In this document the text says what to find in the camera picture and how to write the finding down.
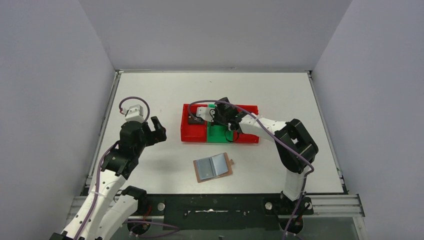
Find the aluminium frame rail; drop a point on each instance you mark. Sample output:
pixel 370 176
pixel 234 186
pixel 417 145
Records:
pixel 315 205

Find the black card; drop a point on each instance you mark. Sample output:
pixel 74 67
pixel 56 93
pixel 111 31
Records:
pixel 194 120

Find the green plastic bin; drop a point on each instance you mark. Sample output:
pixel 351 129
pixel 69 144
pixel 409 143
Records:
pixel 219 134

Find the tan leather card holder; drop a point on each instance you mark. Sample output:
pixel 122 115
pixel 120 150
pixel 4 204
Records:
pixel 213 167

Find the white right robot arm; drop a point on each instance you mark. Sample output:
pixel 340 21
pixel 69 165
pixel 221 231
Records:
pixel 295 146

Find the red bin with black card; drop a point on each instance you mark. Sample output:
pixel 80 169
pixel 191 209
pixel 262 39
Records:
pixel 192 133

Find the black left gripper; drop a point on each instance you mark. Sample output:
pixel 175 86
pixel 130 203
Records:
pixel 148 133

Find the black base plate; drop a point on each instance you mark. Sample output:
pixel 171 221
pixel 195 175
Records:
pixel 224 221

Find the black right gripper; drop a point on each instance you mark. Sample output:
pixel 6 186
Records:
pixel 216 115

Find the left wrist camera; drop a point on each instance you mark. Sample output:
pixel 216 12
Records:
pixel 135 114

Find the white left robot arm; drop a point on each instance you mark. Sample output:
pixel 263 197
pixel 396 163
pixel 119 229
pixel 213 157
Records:
pixel 96 219

